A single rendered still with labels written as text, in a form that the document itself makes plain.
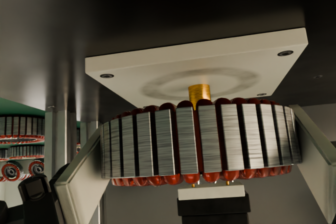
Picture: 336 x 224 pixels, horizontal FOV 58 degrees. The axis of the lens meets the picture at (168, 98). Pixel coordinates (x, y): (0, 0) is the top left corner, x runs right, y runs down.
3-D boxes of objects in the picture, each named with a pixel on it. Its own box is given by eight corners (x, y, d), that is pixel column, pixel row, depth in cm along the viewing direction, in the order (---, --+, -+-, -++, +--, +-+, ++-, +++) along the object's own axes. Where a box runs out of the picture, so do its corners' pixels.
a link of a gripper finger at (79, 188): (83, 237, 14) (68, 238, 14) (119, 162, 21) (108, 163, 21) (67, 182, 13) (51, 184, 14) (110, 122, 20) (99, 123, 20)
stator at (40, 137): (59, 122, 58) (59, 141, 57) (2, 126, 58) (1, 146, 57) (31, 111, 47) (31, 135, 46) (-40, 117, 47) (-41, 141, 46)
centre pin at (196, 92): (186, 85, 27) (189, 115, 26) (209, 83, 26) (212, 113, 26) (189, 90, 28) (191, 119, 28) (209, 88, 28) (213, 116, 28)
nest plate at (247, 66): (84, 57, 22) (84, 73, 21) (305, 26, 19) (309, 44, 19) (139, 99, 36) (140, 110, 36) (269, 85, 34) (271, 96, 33)
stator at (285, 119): (62, 109, 14) (62, 194, 13) (319, 81, 12) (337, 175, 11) (131, 132, 25) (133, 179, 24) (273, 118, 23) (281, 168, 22)
